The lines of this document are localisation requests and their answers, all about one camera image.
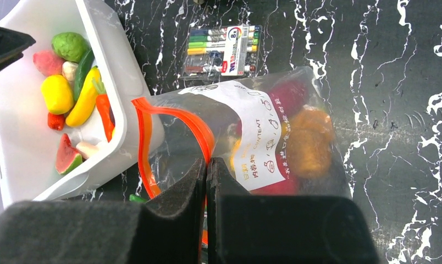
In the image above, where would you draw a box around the orange ginger root toy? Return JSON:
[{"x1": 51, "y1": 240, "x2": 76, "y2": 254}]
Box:
[{"x1": 286, "y1": 107, "x2": 335, "y2": 179}]

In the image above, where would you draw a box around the red strawberry toy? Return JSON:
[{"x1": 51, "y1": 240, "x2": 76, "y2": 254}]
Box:
[{"x1": 47, "y1": 113, "x2": 65, "y2": 131}]

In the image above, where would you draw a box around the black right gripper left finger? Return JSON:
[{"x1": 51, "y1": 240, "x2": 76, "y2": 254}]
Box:
[{"x1": 0, "y1": 158, "x2": 207, "y2": 263}]

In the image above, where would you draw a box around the yellow banana toy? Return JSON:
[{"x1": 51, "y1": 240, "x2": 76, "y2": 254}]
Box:
[{"x1": 229, "y1": 139, "x2": 241, "y2": 171}]

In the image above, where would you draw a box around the clear orange-zip bag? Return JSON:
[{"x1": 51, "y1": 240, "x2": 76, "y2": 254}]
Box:
[{"x1": 132, "y1": 66, "x2": 351, "y2": 198}]

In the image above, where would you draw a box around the white garlic bulb toy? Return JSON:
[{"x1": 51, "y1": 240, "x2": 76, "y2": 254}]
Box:
[{"x1": 62, "y1": 61, "x2": 78, "y2": 83}]

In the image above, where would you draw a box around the orange carrot toy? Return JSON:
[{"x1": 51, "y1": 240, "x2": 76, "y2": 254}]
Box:
[{"x1": 92, "y1": 78, "x2": 115, "y2": 142}]

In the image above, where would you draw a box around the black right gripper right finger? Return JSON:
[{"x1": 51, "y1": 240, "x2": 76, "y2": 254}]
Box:
[{"x1": 206, "y1": 158, "x2": 379, "y2": 263}]

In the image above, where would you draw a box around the green custard apple toy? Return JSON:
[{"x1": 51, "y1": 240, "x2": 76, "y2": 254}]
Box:
[{"x1": 51, "y1": 32, "x2": 90, "y2": 62}]

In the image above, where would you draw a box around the yellow lemon toy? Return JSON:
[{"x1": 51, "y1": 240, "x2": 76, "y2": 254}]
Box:
[{"x1": 41, "y1": 74, "x2": 74, "y2": 115}]

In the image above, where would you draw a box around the purple sweet potato toy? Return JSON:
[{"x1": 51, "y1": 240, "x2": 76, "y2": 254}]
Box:
[{"x1": 267, "y1": 80, "x2": 308, "y2": 118}]

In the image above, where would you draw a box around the dark green cucumber toy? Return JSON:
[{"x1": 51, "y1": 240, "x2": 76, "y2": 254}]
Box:
[{"x1": 73, "y1": 48, "x2": 95, "y2": 102}]

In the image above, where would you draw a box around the red fruit toy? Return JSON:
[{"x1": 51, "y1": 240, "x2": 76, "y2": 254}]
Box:
[{"x1": 250, "y1": 153, "x2": 300, "y2": 195}]

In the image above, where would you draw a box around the pink peach toy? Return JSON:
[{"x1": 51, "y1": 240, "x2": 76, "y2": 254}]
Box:
[{"x1": 32, "y1": 50, "x2": 65, "y2": 77}]

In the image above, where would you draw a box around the yellow squash toy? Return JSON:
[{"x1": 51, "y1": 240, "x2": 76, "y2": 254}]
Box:
[{"x1": 65, "y1": 66, "x2": 101, "y2": 128}]

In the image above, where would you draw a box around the watermelon slice toy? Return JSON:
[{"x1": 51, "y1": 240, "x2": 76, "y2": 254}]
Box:
[{"x1": 55, "y1": 133, "x2": 83, "y2": 176}]

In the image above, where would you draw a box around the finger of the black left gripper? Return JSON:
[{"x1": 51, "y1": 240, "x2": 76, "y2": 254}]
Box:
[{"x1": 0, "y1": 27, "x2": 36, "y2": 71}]

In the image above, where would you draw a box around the white plastic food bin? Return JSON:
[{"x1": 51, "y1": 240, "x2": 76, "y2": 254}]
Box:
[{"x1": 0, "y1": 1, "x2": 150, "y2": 207}]

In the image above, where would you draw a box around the pack of coloured markers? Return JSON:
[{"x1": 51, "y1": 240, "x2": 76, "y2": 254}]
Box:
[{"x1": 181, "y1": 24, "x2": 262, "y2": 81}]

